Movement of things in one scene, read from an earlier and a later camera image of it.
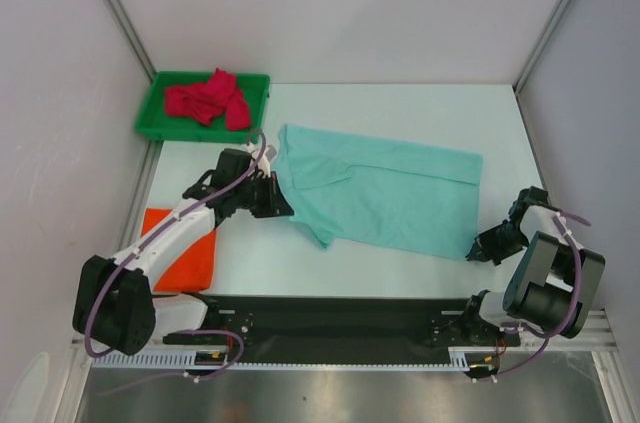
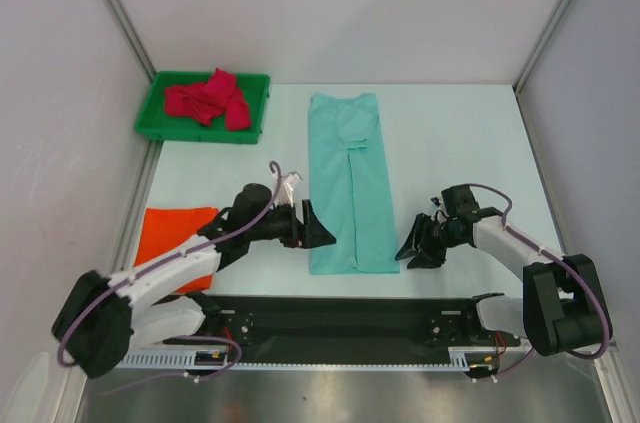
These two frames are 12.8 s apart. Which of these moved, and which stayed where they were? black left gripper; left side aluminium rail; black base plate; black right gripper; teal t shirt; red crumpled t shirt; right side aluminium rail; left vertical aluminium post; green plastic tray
Moved: black right gripper; black left gripper; teal t shirt
Stayed: left side aluminium rail; black base plate; left vertical aluminium post; green plastic tray; red crumpled t shirt; right side aluminium rail
